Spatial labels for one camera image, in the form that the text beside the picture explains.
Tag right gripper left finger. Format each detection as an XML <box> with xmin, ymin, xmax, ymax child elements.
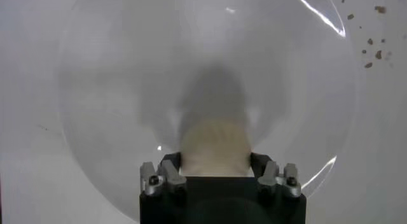
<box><xmin>139</xmin><ymin>151</ymin><xmax>188</xmax><ymax>197</ymax></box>

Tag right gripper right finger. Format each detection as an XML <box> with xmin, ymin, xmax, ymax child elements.
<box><xmin>250</xmin><ymin>151</ymin><xmax>302</xmax><ymax>199</ymax></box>

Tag white round plate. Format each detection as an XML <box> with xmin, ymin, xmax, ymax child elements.
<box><xmin>59</xmin><ymin>0</ymin><xmax>359</xmax><ymax>221</ymax></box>

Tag brown crumbs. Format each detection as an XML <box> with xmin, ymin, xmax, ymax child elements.
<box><xmin>340</xmin><ymin>0</ymin><xmax>407</xmax><ymax>69</ymax></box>

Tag white steamed baozi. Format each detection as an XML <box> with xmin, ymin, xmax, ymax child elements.
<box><xmin>179</xmin><ymin>118</ymin><xmax>252</xmax><ymax>178</ymax></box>

